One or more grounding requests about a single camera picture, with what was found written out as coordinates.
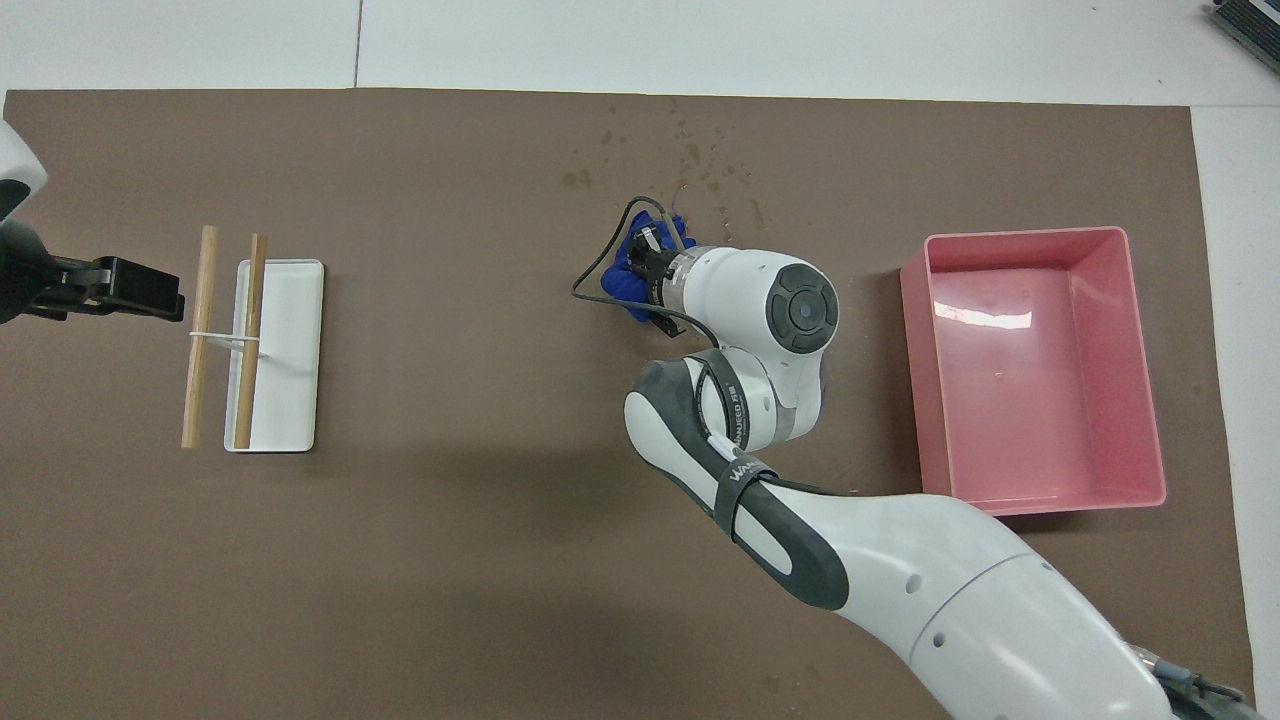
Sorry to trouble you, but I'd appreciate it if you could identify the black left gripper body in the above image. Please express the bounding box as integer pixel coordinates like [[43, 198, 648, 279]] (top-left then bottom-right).
[[0, 222, 51, 323]]

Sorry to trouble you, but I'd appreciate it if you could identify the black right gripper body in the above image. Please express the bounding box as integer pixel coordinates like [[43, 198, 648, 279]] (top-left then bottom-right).
[[640, 246, 669, 311]]

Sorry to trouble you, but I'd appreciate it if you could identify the blue towel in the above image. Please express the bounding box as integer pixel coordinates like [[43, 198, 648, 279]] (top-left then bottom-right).
[[600, 212, 691, 323]]

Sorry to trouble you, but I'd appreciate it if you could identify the pale wooden dowel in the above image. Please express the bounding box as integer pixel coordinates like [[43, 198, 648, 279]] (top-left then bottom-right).
[[182, 225, 219, 449]]

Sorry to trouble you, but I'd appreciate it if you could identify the white rack with wooden dowels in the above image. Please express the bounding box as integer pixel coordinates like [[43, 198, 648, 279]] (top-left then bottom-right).
[[190, 258, 326, 454]]

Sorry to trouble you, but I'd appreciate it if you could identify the brown table mat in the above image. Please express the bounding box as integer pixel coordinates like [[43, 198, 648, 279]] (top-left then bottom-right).
[[0, 88, 1259, 720]]

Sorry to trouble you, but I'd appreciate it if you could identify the pink plastic bin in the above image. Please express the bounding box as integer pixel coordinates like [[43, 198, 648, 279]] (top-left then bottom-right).
[[898, 226, 1169, 519]]

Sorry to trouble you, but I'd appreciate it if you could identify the grey ribbed device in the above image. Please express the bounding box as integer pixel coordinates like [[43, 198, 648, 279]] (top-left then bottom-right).
[[1205, 0, 1280, 49]]

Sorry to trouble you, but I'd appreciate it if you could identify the grey arm base cable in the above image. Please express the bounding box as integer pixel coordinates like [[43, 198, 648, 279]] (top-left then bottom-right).
[[1135, 648, 1256, 720]]

